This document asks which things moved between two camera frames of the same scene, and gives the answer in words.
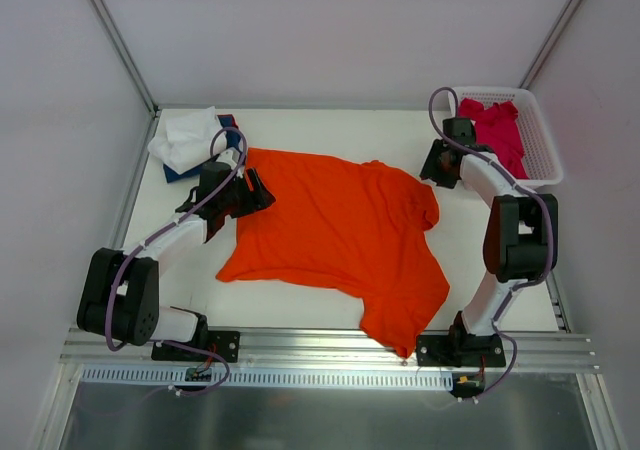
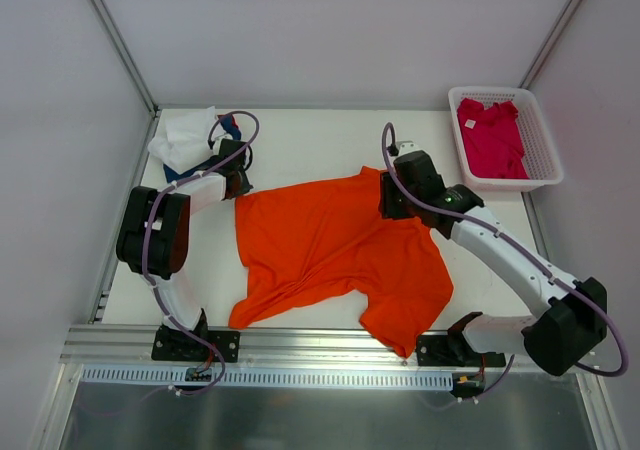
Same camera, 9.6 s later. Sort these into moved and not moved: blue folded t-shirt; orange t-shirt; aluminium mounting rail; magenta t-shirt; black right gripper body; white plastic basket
Moved: orange t-shirt; black right gripper body
Not moved: white plastic basket; aluminium mounting rail; blue folded t-shirt; magenta t-shirt
